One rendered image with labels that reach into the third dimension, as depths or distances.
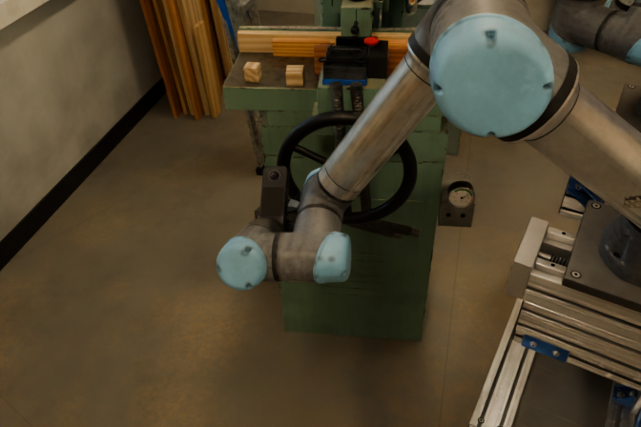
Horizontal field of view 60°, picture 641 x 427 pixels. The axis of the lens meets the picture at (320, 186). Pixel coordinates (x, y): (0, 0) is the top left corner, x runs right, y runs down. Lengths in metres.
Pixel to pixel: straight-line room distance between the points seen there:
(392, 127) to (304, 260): 0.23
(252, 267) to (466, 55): 0.43
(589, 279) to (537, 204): 1.43
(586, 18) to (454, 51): 0.60
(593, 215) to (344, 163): 0.50
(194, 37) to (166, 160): 0.59
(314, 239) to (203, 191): 1.66
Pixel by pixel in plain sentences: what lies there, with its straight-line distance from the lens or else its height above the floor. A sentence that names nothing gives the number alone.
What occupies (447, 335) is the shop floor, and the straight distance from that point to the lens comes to 1.90.
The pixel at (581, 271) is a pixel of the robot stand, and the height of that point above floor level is 0.82.
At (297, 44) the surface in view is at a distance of 1.39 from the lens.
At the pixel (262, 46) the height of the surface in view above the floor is 0.92.
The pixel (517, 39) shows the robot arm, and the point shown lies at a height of 1.29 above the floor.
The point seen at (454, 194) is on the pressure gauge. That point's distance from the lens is 1.34.
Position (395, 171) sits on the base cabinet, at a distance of 1.37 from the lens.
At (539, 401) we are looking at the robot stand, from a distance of 1.58.
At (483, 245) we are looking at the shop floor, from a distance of 2.20.
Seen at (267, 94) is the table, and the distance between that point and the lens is 1.29.
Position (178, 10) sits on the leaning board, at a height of 0.55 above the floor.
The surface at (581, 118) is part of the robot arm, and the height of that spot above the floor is 1.19.
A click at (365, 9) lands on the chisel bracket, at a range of 1.30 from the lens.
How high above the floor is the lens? 1.52
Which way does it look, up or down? 39 degrees down
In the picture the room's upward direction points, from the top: 3 degrees counter-clockwise
